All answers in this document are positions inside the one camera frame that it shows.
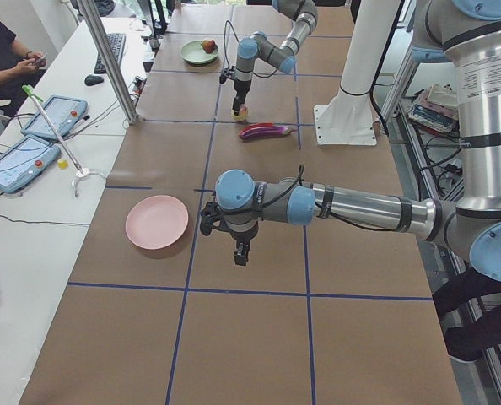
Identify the black computer mouse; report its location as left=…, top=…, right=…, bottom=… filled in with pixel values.
left=83, top=74, right=105, bottom=87

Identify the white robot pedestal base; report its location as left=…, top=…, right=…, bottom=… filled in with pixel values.
left=314, top=0, right=403, bottom=146

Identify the purple eggplant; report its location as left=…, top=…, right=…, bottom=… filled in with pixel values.
left=239, top=125, right=295, bottom=142

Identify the pink yellow peach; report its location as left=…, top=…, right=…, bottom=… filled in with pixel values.
left=232, top=105, right=248, bottom=122

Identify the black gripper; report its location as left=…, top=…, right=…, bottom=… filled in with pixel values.
left=219, top=67, right=251, bottom=112
left=199, top=202, right=259, bottom=266

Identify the green plate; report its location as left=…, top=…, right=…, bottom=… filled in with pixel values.
left=180, top=40, right=218, bottom=66

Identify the pink plate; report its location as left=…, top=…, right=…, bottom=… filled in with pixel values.
left=125, top=195, right=188, bottom=250

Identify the blue teach pendant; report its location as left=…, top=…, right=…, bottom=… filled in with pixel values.
left=21, top=95, right=89, bottom=142
left=0, top=135, right=62, bottom=194

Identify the white camera stand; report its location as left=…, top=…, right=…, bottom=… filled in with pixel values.
left=22, top=85, right=106, bottom=198

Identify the yellow small cup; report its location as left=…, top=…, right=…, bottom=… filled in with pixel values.
left=57, top=159, right=69, bottom=170

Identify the far blue teach pendant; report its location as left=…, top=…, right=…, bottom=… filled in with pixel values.
left=21, top=95, right=89, bottom=142

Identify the stack of books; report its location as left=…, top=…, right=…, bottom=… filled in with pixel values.
left=407, top=84, right=459, bottom=134

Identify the red chili pepper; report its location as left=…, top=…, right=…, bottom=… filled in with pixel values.
left=244, top=122, right=275, bottom=130

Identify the seated person in black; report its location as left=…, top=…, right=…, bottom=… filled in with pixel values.
left=0, top=21, right=46, bottom=116

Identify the red yellow pomegranate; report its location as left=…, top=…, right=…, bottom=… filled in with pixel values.
left=201, top=39, right=218, bottom=54

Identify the near blue teach pendant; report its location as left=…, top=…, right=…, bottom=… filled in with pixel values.
left=0, top=135, right=62, bottom=194

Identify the aluminium frame post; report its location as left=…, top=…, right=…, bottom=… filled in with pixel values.
left=78, top=0, right=138, bottom=125

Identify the black keyboard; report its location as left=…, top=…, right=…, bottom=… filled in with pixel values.
left=93, top=32, right=127, bottom=75

